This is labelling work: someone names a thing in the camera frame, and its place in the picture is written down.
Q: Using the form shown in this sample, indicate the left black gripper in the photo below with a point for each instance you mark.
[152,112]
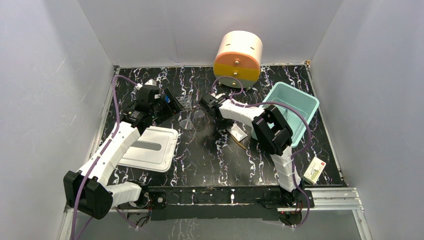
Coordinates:
[174,100]

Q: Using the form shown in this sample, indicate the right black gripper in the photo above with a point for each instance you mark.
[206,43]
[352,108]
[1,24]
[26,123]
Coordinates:
[206,103]

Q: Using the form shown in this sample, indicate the test tube blue cap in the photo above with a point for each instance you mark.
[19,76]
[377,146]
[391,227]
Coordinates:
[167,99]

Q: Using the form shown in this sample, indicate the small white sachet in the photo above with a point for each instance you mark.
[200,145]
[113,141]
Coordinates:
[237,133]

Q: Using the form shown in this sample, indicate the yellow rubber tubing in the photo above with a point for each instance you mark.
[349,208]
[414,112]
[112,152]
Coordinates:
[239,143]

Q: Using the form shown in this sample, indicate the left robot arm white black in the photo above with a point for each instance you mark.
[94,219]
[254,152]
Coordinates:
[87,189]

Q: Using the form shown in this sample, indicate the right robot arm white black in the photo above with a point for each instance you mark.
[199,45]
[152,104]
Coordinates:
[273,134]

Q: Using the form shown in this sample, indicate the clear test tube rack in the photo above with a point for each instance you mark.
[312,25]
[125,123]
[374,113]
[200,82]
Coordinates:
[186,103]

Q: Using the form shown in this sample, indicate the small clear beaker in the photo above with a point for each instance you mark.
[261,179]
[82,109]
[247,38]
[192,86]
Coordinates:
[199,120]

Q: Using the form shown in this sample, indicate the clear plastic funnel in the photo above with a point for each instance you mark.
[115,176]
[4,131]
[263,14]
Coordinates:
[187,123]

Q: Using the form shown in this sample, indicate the white bin lid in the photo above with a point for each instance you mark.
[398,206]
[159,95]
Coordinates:
[153,151]

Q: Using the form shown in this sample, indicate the round pastel drawer cabinet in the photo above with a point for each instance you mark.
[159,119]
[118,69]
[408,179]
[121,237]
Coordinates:
[238,60]

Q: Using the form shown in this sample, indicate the teal plastic bin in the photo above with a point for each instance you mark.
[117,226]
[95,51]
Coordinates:
[305,104]

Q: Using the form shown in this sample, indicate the small white card box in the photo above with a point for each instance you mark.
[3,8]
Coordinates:
[314,171]

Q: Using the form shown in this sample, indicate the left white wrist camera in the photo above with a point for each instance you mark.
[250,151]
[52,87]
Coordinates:
[151,84]

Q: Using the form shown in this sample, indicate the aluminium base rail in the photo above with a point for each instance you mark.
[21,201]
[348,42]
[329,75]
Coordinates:
[241,202]

